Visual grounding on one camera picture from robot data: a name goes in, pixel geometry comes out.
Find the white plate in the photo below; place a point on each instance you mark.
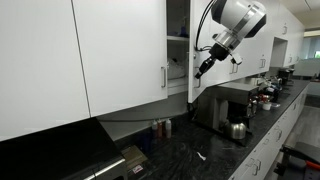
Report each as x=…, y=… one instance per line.
x=276, y=105

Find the red packet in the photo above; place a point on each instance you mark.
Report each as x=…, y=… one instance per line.
x=263, y=97

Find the white paper scrap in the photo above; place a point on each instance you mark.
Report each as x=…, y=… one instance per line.
x=201, y=156

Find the dark bottle with white cap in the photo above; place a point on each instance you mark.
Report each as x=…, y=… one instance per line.
x=154, y=130

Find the white cabinet shelf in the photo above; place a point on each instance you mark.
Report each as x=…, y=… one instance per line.
x=176, y=38

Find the small black coffee machine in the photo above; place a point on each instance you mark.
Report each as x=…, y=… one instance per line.
x=286, y=76

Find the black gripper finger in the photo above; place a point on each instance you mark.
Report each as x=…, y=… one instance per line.
x=204, y=66
x=209, y=66

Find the dark blue container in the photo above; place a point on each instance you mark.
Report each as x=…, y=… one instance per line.
x=145, y=141

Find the red sauce bottle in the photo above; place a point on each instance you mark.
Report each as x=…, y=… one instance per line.
x=160, y=130

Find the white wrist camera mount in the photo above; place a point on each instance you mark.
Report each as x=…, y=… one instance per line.
x=236, y=58

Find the grey office partition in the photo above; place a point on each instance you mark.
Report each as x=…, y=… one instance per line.
x=306, y=68

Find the white base cabinet drawers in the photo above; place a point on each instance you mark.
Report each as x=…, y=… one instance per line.
x=266, y=156

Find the black robot table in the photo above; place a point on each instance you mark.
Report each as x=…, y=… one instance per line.
x=300, y=150

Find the white squeeze bottle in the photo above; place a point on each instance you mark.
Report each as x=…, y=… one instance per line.
x=168, y=130

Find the steel coffee carafe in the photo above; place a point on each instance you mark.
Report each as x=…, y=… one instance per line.
x=235, y=130

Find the blue and white packet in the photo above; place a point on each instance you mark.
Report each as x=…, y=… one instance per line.
x=270, y=89

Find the white plastic bag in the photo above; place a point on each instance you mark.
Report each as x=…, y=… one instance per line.
x=175, y=70

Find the small condiment jars holder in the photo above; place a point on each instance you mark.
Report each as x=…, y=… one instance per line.
x=252, y=108

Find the white cup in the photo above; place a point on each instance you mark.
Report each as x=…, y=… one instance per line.
x=266, y=106

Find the tan cardboard box with label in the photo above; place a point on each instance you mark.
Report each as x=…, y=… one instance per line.
x=133, y=155

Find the white cabinet door with lock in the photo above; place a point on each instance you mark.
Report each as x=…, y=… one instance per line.
x=194, y=16

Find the steel and black coffee brewer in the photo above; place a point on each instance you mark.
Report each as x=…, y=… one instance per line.
x=213, y=110

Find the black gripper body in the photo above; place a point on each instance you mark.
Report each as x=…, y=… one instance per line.
x=220, y=53

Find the white wall cabinet carcass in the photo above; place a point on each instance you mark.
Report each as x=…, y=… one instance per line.
x=176, y=88

